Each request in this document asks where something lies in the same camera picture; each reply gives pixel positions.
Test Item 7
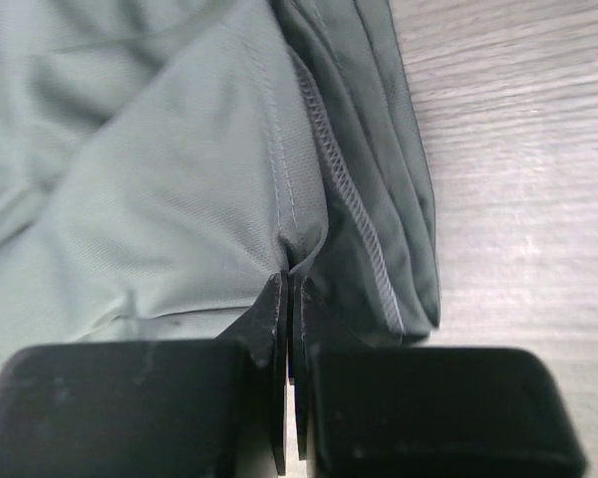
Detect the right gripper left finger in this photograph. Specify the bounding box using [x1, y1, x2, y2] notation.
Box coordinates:
[0, 273, 288, 477]

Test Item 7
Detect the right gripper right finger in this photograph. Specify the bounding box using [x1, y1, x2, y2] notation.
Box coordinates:
[291, 279, 587, 477]

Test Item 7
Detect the grey t shirt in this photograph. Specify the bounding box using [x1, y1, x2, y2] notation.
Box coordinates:
[0, 1, 440, 365]

